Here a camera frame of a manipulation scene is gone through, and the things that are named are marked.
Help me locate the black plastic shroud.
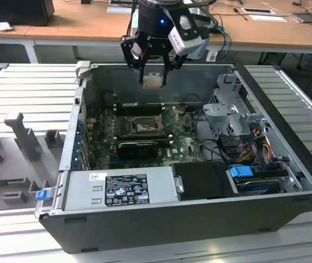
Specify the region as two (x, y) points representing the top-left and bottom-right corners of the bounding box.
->
(171, 161), (235, 201)

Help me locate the metal socket cover frame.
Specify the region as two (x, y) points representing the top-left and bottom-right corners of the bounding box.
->
(155, 106), (179, 130)

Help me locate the metal disk bay cage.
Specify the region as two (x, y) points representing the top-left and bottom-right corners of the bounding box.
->
(201, 73), (268, 143)

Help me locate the black cable in case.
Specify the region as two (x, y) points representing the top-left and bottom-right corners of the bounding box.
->
(193, 109), (229, 162)

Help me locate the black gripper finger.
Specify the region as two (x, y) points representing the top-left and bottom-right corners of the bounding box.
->
(120, 35), (147, 84)
(161, 52), (186, 86)

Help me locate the black open PC case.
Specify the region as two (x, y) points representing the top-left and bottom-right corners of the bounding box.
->
(34, 60), (312, 254)

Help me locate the CPU socket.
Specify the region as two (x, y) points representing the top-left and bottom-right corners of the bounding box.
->
(128, 113), (165, 135)

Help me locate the green RAM stick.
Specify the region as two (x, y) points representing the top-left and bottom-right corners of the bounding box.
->
(0, 178), (26, 188)

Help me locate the black computer box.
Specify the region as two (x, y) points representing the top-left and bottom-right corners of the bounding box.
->
(0, 0), (55, 27)

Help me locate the CPU with silver top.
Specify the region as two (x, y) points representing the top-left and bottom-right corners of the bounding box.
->
(143, 72), (164, 89)

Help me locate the grey plastic case latch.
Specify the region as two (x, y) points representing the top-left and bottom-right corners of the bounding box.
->
(75, 60), (91, 80)

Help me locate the white camera on black bracket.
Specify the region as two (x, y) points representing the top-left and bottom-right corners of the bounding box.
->
(168, 13), (210, 55)

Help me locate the yellow red wire bundle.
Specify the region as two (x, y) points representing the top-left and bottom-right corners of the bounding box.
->
(237, 138), (273, 164)

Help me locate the grey parts rack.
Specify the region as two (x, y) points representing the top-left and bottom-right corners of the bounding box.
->
(0, 112), (63, 211)

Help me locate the thin wire locking lever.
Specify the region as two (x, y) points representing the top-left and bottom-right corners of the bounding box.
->
(160, 105), (177, 115)
(161, 116), (186, 130)

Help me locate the wooden desk white frame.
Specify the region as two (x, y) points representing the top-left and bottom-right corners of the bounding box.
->
(0, 0), (56, 44)
(24, 0), (312, 64)

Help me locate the blue cable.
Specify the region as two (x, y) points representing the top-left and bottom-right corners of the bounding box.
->
(214, 24), (232, 57)

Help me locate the dark grey tablet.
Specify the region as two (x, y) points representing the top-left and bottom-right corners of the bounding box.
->
(291, 12), (312, 25)

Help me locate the white paper sheet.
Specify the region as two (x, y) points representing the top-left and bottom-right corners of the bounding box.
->
(249, 14), (288, 23)

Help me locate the black graphics card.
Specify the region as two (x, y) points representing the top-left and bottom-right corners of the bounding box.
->
(117, 141), (159, 159)

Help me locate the silver power supply unit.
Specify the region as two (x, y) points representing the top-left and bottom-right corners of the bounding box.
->
(62, 165), (180, 211)

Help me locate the black camera cable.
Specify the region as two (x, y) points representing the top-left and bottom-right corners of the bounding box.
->
(127, 5), (140, 38)

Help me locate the hard disk in blue carrier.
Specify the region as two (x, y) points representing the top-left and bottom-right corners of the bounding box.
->
(228, 165), (281, 196)

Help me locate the blue case latch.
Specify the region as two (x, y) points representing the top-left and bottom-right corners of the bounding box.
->
(35, 190), (49, 202)

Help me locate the green motherboard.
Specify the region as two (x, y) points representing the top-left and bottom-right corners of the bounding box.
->
(86, 104), (210, 170)

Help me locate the thin black wire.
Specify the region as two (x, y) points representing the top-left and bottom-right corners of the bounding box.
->
(184, 94), (205, 110)

